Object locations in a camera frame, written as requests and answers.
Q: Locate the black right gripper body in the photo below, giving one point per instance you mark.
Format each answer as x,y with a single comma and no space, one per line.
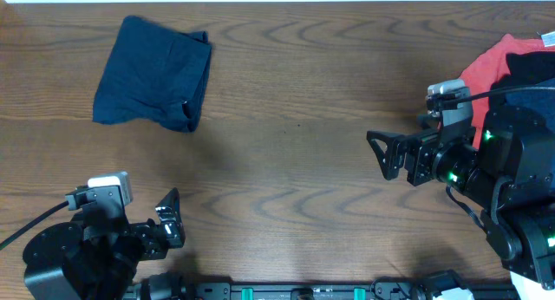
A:
424,147

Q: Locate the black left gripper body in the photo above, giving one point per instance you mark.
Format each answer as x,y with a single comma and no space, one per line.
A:
157,238

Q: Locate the dark blue shorts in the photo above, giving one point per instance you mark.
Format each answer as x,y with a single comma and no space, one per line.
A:
154,73

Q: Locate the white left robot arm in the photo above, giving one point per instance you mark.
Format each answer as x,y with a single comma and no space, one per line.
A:
95,255

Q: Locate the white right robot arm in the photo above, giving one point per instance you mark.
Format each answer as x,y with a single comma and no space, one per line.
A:
505,168

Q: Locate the red garment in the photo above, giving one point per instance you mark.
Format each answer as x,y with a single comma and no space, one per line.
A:
489,68

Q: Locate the blue folded garment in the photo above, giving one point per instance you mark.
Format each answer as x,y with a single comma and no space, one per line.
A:
539,101

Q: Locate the black garment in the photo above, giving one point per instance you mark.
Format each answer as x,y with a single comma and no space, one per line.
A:
529,67

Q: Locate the white garment tag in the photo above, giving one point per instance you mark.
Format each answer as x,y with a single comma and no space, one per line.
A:
548,39

